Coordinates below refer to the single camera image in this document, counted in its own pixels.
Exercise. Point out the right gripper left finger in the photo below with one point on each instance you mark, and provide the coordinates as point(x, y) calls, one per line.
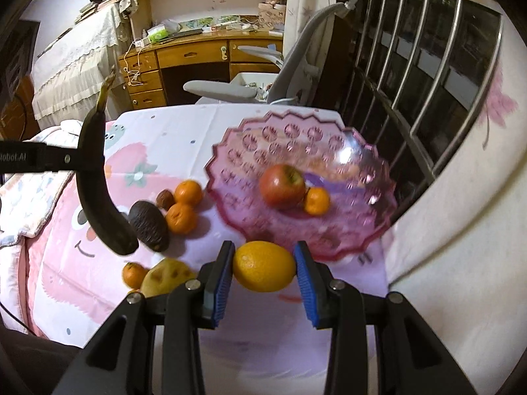
point(217, 285)

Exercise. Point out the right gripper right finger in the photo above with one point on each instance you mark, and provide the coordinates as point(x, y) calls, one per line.
point(313, 281)

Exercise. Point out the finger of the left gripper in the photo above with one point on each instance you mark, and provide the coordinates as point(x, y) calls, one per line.
point(30, 157)

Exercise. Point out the tangerine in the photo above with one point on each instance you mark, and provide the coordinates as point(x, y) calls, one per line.
point(189, 192)
point(133, 275)
point(181, 219)
point(263, 267)
point(317, 201)

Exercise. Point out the yellow pear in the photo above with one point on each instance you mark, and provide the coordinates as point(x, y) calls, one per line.
point(167, 275)

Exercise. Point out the dark avocado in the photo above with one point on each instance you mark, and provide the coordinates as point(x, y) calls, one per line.
point(149, 225)

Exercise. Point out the dark overripe banana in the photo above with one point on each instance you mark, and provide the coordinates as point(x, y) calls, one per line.
point(110, 226)

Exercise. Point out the small brown passion fruit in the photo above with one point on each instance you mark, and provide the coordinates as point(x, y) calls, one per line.
point(165, 199)

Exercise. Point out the red apple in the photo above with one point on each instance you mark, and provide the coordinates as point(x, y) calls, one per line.
point(282, 186)

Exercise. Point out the wooden door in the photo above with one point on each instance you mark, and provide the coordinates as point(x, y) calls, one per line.
point(17, 117)

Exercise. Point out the pastel patterned blanket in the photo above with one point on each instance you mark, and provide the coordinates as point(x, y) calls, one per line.
point(28, 200)

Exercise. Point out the tangerine top back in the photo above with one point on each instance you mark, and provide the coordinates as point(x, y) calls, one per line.
point(189, 192)

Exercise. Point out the lace covered piano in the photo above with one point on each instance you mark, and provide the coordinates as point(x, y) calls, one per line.
point(67, 78)

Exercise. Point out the pink glass fruit bowl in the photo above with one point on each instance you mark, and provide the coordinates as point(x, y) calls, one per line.
point(329, 156)

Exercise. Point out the cartoon printed tablecloth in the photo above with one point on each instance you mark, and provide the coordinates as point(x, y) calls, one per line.
point(265, 344)

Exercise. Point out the white butterfly curtain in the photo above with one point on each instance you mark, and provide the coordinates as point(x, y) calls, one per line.
point(459, 253)

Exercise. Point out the wooden desk with drawers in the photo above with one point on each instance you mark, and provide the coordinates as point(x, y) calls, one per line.
point(154, 75)

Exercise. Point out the grey office chair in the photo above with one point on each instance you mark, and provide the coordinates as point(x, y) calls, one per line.
point(307, 34)

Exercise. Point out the metal window bars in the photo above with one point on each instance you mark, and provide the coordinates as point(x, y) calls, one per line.
point(415, 80)

